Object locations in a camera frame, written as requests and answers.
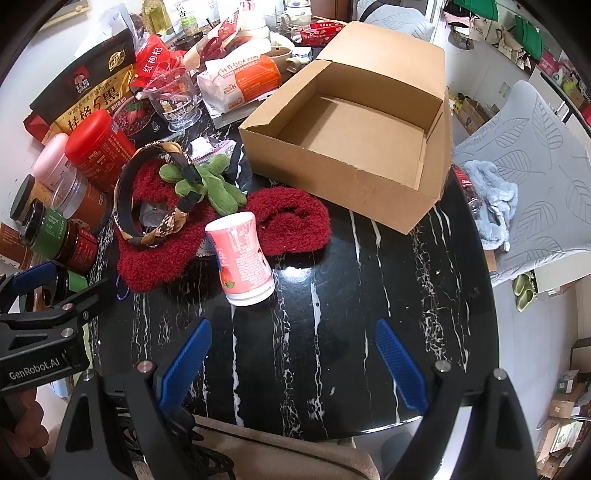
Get green jar with black lid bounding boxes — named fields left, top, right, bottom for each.
left=51, top=269, right=89, bottom=301

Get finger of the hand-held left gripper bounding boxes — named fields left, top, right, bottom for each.
left=46, top=278, right=115, bottom=340
left=0, top=261, right=58, bottom=315

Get green tote bag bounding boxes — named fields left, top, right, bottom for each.
left=515, top=14, right=546, bottom=61
left=450, top=0, right=499, bottom=21

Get black gold oat bag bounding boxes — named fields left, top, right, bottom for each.
left=23, top=28, right=153, bottom=144

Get red handled scissors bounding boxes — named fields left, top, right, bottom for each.
left=196, top=34, right=227, bottom=70

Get person's left hand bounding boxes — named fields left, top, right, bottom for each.
left=0, top=388, right=50, bottom=462

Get orange white paper bag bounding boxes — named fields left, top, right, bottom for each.
left=197, top=53, right=283, bottom=114

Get white container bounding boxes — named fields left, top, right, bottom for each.
left=238, top=9, right=273, bottom=51

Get black gold patterned headband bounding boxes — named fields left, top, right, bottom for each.
left=113, top=141, right=208, bottom=250

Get open cardboard carton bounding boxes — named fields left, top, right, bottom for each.
left=455, top=95, right=499, bottom=134

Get clear jar with orange powder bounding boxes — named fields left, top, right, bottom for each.
left=51, top=171, right=112, bottom=232

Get brown floor carton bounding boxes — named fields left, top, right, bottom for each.
left=569, top=337, right=591, bottom=374

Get white pink snack packet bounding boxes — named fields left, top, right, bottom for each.
left=209, top=139, right=237, bottom=162

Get red canister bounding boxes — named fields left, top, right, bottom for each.
left=65, top=109, right=139, bottom=192

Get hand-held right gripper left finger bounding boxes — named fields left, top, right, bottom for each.
left=50, top=318, right=213, bottom=480

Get brown jar with black lid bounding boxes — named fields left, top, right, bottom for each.
left=9, top=174, right=61, bottom=224

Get light blue cloth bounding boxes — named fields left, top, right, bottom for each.
left=462, top=159, right=520, bottom=252

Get green plush toy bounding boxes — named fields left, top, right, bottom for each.
left=159, top=154, right=247, bottom=217

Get yellow oil bottle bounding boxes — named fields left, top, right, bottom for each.
left=141, top=0, right=176, bottom=35

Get printed glass cup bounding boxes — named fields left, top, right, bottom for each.
left=142, top=67, right=204, bottom=132

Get flat white box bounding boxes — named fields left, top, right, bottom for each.
left=203, top=92, right=274, bottom=121

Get red label sauce jar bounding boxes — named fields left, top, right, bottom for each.
left=65, top=226, right=99, bottom=274

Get red berry bag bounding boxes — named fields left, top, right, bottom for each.
left=129, top=33, right=185, bottom=90

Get red snack packet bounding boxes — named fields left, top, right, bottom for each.
left=300, top=21, right=345, bottom=47

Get brown cardboard box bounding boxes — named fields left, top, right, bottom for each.
left=238, top=21, right=455, bottom=236

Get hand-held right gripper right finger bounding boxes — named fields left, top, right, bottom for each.
left=374, top=318, right=539, bottom=480

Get beige bag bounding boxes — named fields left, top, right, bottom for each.
left=185, top=413, right=382, bottom=480

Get green label sauce jar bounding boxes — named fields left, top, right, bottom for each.
left=21, top=200, right=81, bottom=259

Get beige ceramic pot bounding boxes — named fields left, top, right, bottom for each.
left=270, top=44, right=304, bottom=77

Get flat cardboard stack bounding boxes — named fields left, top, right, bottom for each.
left=536, top=415, right=587, bottom=478

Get pink lidded jar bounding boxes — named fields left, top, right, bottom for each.
left=31, top=133, right=70, bottom=188

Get grey leaf pattern chair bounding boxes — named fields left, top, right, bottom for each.
left=358, top=0, right=435, bottom=42
left=452, top=80, right=591, bottom=287

